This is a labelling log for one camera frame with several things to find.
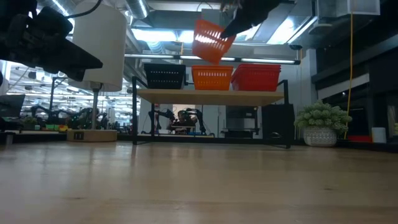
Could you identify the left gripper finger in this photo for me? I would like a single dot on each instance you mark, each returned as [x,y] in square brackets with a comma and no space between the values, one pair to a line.
[77,63]

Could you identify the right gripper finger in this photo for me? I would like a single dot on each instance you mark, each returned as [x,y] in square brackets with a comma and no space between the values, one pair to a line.
[237,26]

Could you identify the orange slotted plastic basket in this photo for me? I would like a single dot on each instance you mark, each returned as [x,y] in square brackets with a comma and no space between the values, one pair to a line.
[211,84]
[206,46]
[211,67]

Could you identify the red slotted plastic basket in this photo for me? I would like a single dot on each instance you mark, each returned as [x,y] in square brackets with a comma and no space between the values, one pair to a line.
[255,82]

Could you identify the black slotted plastic basket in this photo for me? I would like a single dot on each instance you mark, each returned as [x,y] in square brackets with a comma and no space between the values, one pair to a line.
[164,82]
[164,67]
[164,64]

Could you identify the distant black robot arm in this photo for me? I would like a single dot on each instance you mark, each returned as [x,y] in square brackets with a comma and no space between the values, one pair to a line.
[199,118]
[87,118]
[161,116]
[46,113]

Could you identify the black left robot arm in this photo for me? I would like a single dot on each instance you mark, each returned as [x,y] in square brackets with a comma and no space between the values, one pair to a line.
[15,6]

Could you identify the white shade table lamp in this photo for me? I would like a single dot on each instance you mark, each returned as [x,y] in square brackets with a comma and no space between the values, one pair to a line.
[102,37]

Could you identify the long fluorescent light fixture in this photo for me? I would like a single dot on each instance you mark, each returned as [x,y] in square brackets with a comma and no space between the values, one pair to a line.
[264,60]

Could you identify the black computer monitor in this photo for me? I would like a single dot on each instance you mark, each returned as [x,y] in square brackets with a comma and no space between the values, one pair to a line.
[11,107]

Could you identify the grey equipment cart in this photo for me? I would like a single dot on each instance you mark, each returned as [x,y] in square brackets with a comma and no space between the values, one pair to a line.
[241,119]

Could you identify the white ceiling unit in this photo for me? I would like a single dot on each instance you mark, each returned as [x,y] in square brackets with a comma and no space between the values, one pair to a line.
[357,7]

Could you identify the small black box device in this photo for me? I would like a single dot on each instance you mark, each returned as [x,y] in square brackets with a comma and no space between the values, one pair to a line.
[278,121]

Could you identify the person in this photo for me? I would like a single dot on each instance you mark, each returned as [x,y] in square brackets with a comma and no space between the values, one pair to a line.
[182,118]

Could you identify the green potted succulent plant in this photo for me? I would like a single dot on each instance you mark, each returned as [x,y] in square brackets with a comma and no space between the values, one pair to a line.
[321,118]

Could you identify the flat red object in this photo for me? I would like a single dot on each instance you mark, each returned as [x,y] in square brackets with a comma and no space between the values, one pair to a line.
[359,139]

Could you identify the white cylindrical container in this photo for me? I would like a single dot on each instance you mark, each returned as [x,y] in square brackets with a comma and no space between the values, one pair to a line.
[379,135]

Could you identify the wooden shelf black metal frame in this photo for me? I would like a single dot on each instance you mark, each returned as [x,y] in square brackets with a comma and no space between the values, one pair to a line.
[211,97]

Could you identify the long black frame bar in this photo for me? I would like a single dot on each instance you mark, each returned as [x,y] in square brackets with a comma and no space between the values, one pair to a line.
[46,137]

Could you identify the silver ventilation duct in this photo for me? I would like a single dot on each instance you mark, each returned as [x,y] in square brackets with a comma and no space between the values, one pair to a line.
[136,7]

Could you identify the black wall cabinet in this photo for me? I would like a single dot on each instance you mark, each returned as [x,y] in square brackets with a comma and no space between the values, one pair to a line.
[382,77]

